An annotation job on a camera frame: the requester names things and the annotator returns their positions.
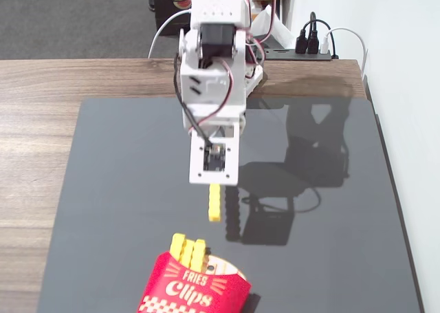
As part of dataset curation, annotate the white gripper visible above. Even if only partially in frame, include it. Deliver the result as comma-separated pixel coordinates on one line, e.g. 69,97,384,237
181,102,248,138

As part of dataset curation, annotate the yellow fry clip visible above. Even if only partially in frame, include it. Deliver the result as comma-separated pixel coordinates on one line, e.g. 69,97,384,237
169,233,187,262
191,239,208,272
181,239,195,269
208,184,223,223

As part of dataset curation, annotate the white perforated arm base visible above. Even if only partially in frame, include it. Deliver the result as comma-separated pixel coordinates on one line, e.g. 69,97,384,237
243,63,265,96

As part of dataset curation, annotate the black usb hub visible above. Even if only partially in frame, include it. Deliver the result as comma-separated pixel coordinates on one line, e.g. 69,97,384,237
263,48,340,61

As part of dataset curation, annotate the black cabinet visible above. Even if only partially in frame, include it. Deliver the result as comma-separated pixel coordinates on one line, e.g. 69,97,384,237
153,0,192,37

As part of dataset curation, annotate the dark grey mat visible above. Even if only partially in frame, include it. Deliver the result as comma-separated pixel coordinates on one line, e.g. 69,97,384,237
36,98,426,313

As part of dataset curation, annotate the red fries clips box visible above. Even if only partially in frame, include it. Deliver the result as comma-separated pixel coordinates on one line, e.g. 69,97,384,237
137,250,252,313

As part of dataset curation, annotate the red black servo cable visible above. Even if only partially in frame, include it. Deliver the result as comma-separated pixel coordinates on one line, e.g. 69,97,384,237
252,0,278,66
187,58,235,133

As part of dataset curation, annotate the black camera cable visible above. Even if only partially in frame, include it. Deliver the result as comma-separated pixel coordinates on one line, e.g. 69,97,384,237
173,51,213,147

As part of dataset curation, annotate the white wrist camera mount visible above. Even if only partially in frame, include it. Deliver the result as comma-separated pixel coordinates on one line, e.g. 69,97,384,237
188,122,241,186

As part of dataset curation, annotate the black usb cable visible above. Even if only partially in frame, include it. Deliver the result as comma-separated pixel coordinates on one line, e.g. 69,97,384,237
294,19,317,55
307,11,333,55

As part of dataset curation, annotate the thin white cable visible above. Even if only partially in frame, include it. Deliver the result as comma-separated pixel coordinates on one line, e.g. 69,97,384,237
147,10,192,59

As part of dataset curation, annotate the white usb cable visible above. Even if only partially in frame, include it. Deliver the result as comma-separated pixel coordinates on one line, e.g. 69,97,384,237
321,26,368,76

